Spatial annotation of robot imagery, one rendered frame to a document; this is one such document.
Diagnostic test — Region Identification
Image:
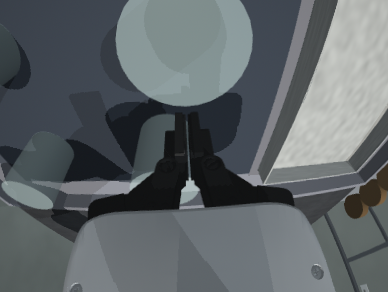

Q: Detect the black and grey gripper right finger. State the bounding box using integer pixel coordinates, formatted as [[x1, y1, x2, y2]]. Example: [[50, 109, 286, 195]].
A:
[[188, 112, 295, 208]]

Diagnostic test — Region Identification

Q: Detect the clear glass jar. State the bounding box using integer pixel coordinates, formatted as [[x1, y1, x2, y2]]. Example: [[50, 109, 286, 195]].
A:
[[1, 132, 74, 210], [130, 114, 199, 204], [115, 0, 253, 106], [0, 24, 21, 87]]

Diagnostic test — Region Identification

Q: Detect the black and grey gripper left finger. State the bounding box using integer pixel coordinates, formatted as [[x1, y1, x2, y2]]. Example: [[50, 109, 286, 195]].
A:
[[88, 113, 189, 220]]

